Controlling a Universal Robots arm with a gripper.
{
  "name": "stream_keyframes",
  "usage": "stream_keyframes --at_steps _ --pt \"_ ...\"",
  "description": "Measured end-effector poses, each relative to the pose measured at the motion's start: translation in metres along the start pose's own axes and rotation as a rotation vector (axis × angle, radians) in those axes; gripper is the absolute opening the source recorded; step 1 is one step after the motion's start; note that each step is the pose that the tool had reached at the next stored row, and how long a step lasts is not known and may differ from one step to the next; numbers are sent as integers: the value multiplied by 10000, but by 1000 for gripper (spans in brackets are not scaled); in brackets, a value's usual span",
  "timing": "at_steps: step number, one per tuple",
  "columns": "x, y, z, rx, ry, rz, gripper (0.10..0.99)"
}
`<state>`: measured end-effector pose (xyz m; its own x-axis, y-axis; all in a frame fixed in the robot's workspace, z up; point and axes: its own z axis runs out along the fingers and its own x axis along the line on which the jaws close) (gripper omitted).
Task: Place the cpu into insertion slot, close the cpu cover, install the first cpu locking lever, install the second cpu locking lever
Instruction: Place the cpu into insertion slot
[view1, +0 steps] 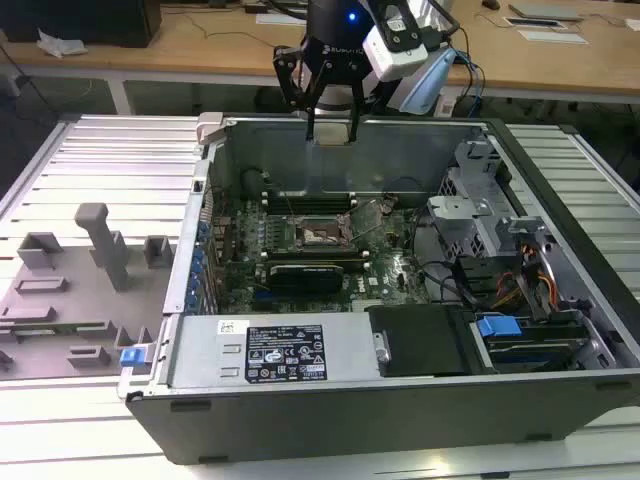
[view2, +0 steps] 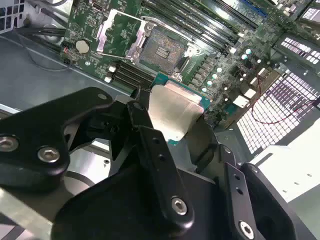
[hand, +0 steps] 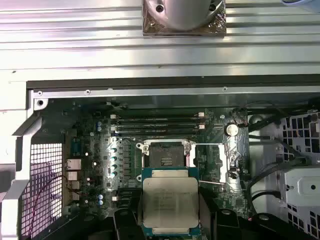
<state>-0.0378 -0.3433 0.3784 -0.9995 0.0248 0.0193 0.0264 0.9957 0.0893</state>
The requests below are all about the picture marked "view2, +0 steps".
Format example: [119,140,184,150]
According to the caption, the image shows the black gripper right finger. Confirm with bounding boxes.
[186,114,301,240]

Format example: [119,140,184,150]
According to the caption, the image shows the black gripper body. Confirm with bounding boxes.
[51,162,233,240]

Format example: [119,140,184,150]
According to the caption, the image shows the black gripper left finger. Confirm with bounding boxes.
[0,86,195,232]

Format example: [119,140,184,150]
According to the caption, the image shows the silver topped CPU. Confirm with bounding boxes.
[147,71,213,147]

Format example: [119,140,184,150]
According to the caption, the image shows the thin metal locking lever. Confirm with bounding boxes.
[140,15,161,26]

